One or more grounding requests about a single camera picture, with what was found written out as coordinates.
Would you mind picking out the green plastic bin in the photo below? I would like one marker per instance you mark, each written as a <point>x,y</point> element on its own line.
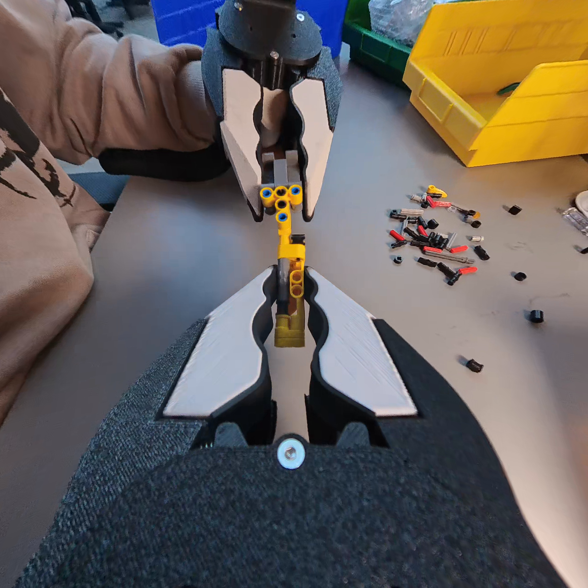
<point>372,55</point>

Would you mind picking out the yellow plastic bin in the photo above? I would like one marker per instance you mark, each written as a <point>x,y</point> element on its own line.
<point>514,110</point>

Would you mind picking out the yellow brick arm piece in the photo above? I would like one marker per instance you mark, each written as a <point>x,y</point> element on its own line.
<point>292,322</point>

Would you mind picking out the grey brick assembly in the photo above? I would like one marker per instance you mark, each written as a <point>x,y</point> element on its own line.
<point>280,195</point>

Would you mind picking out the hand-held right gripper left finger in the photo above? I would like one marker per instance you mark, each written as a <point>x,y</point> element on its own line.
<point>216,367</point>

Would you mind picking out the person's beige sweatshirt torso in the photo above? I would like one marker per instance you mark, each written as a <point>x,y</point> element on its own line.
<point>37,257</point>

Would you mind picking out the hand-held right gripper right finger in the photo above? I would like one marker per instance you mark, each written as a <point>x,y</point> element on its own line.
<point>367,367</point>

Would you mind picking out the black armrest pad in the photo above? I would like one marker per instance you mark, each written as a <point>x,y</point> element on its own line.
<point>156,165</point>

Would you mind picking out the scattered small building pieces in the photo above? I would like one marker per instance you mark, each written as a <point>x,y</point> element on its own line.
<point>427,241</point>

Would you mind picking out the grey desk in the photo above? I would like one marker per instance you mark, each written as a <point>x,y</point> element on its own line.
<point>165,257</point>

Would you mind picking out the blue plastic bin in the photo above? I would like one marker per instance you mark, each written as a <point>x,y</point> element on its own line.
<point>184,18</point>

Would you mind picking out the clear plastic bag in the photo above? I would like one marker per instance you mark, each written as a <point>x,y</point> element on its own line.
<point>404,18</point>

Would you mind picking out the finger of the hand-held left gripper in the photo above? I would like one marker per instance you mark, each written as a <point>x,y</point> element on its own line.
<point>241,129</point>
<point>317,129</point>

